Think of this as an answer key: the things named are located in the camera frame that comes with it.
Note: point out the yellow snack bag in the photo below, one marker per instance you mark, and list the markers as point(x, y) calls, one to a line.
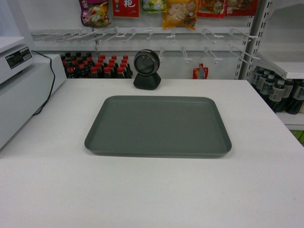
point(180, 13)

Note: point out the red snack bag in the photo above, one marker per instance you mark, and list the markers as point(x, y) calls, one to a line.
point(126, 8)

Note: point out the white cash register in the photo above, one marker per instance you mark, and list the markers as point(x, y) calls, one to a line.
point(27, 81)

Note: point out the purple snack bag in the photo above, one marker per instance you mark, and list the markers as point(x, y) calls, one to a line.
point(94, 13)

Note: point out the black round barcode scanner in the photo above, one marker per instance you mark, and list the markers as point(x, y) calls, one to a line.
point(146, 63)

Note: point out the grey rectangular serving tray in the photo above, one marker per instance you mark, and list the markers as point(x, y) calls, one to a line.
point(158, 126)

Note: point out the white checkout counter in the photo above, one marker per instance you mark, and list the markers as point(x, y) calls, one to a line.
point(48, 179)

